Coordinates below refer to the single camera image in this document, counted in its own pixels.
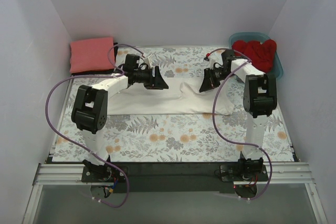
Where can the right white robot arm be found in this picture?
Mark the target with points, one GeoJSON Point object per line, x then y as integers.
{"type": "Point", "coordinates": [259, 101]}

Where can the red crumpled t shirt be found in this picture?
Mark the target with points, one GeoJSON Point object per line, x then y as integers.
{"type": "Point", "coordinates": [261, 54]}

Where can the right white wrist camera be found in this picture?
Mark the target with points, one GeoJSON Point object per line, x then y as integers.
{"type": "Point", "coordinates": [210, 61]}

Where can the teal plastic basket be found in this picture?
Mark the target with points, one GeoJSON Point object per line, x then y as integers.
{"type": "Point", "coordinates": [277, 69]}

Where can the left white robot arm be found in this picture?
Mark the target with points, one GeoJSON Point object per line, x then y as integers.
{"type": "Point", "coordinates": [91, 107]}

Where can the aluminium frame rail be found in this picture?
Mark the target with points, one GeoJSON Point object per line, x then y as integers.
{"type": "Point", "coordinates": [71, 174]}

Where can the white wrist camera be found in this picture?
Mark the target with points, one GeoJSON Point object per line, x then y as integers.
{"type": "Point", "coordinates": [149, 61]}
{"type": "Point", "coordinates": [210, 61]}

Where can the floral table mat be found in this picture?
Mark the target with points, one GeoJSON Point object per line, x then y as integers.
{"type": "Point", "coordinates": [173, 138]}

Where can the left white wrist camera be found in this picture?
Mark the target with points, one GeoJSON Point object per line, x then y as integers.
{"type": "Point", "coordinates": [149, 61]}

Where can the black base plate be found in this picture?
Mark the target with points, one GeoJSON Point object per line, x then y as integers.
{"type": "Point", "coordinates": [177, 177]}

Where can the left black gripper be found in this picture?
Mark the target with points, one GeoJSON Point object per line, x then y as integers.
{"type": "Point", "coordinates": [153, 77]}

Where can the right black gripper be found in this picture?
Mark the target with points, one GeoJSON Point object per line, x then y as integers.
{"type": "Point", "coordinates": [211, 76]}

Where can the white t shirt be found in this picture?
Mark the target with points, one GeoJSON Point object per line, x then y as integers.
{"type": "Point", "coordinates": [182, 97]}

